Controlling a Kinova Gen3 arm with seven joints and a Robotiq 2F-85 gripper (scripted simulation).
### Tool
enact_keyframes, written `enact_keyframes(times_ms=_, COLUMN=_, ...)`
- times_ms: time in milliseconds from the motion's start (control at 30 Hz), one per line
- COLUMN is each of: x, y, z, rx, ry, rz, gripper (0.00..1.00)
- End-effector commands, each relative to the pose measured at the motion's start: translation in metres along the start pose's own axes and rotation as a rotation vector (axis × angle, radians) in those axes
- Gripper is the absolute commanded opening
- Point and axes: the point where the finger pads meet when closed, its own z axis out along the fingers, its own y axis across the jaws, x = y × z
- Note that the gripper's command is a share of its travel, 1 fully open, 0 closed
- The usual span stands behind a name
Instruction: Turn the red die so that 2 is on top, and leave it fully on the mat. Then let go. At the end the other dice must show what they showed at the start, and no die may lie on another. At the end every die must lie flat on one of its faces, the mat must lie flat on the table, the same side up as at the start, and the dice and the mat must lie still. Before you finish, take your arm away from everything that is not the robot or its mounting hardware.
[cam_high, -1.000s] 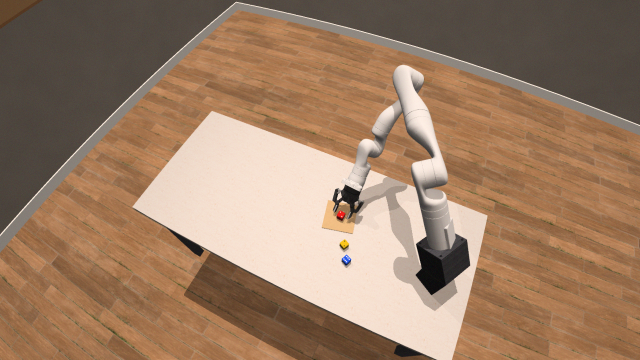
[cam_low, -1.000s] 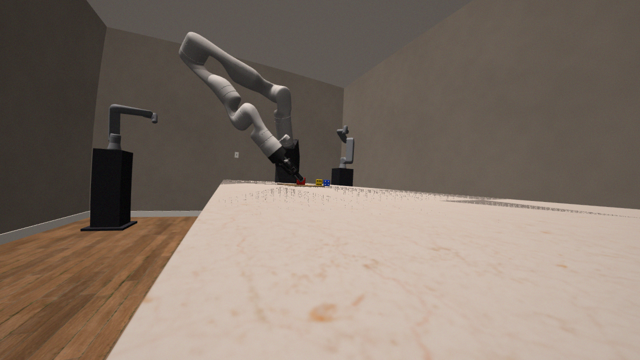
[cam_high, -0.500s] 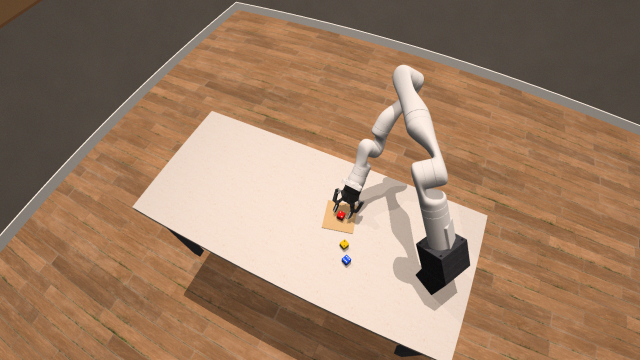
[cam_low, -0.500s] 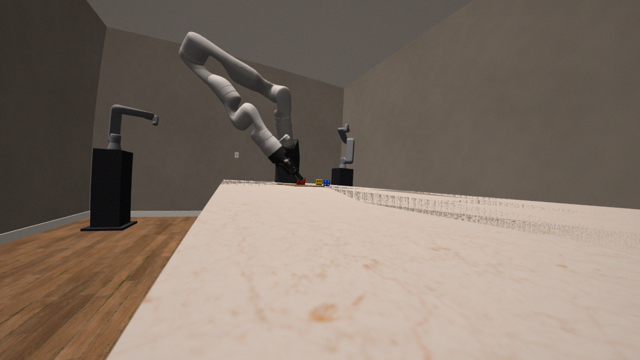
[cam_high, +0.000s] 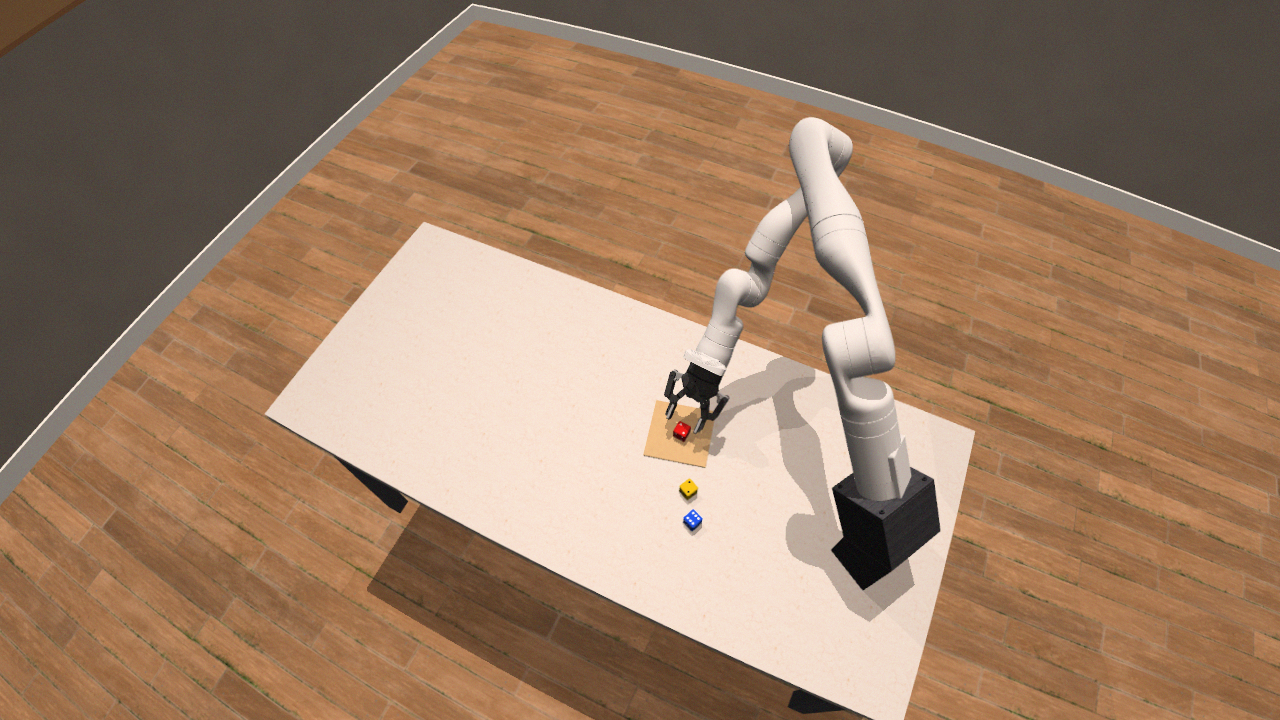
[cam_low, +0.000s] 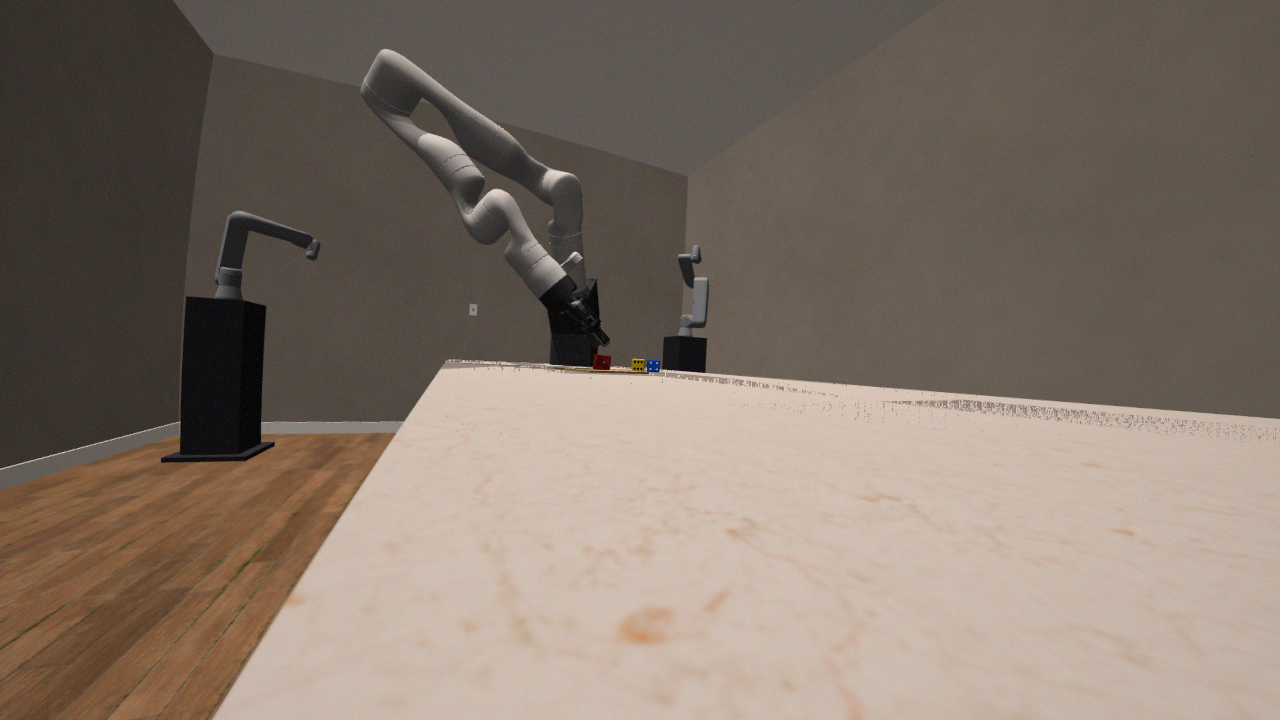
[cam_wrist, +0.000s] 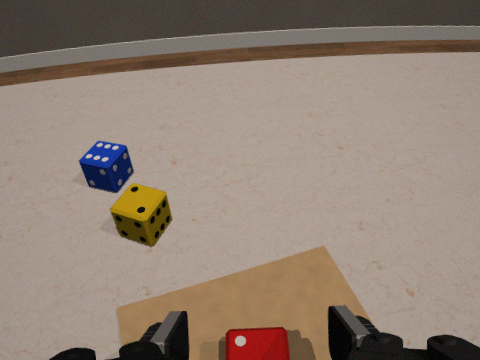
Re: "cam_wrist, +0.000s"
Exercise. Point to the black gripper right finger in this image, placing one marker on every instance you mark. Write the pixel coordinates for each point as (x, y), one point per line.
(346, 334)

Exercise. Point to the yellow die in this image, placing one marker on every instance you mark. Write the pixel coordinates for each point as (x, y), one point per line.
(142, 214)

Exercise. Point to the tan flat mat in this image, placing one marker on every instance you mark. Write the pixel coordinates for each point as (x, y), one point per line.
(294, 292)

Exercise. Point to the red die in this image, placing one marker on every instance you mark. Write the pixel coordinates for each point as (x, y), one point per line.
(257, 344)

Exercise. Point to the blue die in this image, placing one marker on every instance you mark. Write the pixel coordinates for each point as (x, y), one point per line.
(106, 166)

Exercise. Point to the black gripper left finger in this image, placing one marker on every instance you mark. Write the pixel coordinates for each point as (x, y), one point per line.
(170, 340)

